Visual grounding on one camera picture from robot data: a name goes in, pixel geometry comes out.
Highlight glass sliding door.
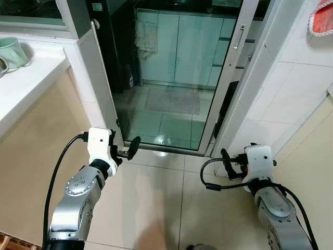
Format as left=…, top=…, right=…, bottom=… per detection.
left=94, top=0, right=261, bottom=157

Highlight grey floor mat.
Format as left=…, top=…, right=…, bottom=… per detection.
left=145, top=86, right=201, bottom=115

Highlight small dark bottle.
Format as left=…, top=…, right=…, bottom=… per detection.
left=127, top=68, right=135, bottom=89

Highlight beige kitchen cabinet white top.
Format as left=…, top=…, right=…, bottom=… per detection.
left=0, top=34, right=125, bottom=248
left=271, top=96, right=333, bottom=250

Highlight pale hanging towel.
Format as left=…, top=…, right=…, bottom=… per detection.
left=135, top=21, right=159, bottom=60

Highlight turquoise cupboard doors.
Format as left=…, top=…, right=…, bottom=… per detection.
left=136, top=8, right=237, bottom=89

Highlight pale green mug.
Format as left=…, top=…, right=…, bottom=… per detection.
left=0, top=36, right=31, bottom=71

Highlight red cloth white trim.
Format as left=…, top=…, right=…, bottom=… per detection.
left=309, top=0, right=333, bottom=37

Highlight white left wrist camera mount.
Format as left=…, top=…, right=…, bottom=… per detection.
left=87, top=128, right=118, bottom=166

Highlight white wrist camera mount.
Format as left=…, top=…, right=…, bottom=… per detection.
left=87, top=128, right=118, bottom=166
left=244, top=145, right=274, bottom=180

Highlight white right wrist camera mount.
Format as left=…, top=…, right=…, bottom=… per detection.
left=244, top=145, right=274, bottom=180

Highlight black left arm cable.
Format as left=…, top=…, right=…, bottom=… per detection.
left=43, top=133, right=89, bottom=245

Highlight silver door handle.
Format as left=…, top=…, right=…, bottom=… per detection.
left=234, top=23, right=245, bottom=51

